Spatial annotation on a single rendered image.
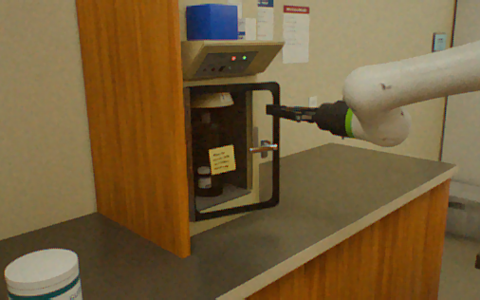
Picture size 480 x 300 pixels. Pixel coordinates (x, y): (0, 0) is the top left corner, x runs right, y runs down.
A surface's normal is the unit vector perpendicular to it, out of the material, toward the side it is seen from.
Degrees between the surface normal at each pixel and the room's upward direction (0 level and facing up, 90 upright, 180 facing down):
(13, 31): 90
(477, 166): 90
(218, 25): 90
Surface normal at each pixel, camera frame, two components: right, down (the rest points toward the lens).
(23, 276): -0.02, -0.97
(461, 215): -0.73, 0.26
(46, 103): 0.70, 0.16
